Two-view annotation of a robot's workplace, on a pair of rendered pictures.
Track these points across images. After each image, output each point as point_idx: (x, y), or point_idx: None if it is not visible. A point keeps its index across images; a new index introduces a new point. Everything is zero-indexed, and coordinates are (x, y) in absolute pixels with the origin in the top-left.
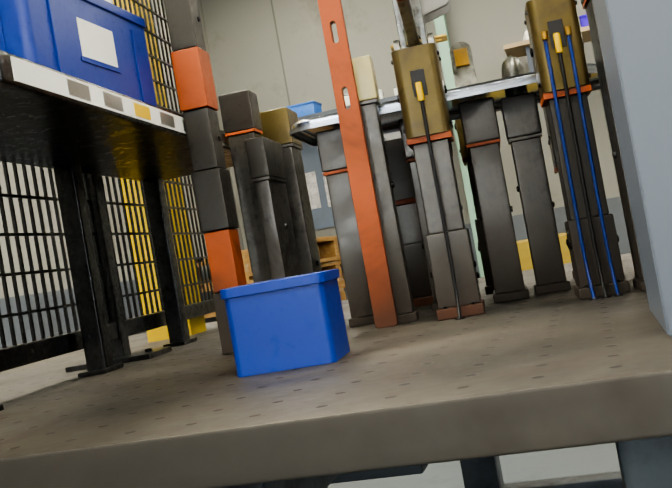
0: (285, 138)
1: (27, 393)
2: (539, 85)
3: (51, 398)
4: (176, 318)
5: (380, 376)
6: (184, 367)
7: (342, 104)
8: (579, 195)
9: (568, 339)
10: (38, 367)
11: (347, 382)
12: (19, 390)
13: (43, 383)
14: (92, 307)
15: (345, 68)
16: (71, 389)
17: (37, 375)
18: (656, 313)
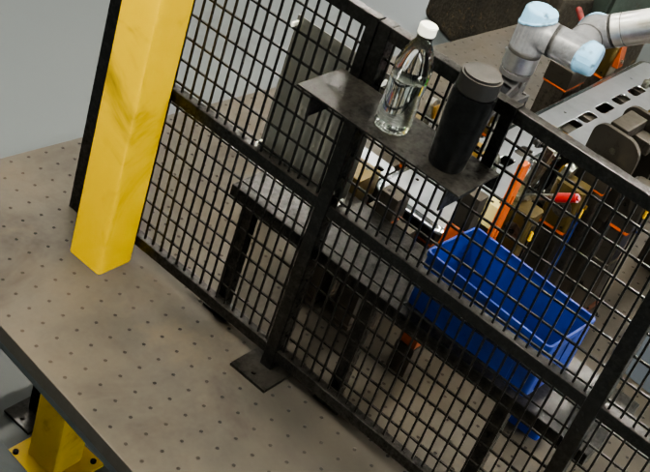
0: (371, 191)
1: (373, 453)
2: (562, 227)
3: (440, 467)
4: (231, 297)
5: (627, 451)
6: (428, 407)
7: (492, 237)
8: (544, 270)
9: (637, 408)
10: (122, 357)
11: (624, 457)
12: (336, 443)
13: (320, 427)
14: (351, 373)
15: (503, 219)
16: (411, 448)
17: (226, 395)
18: (648, 389)
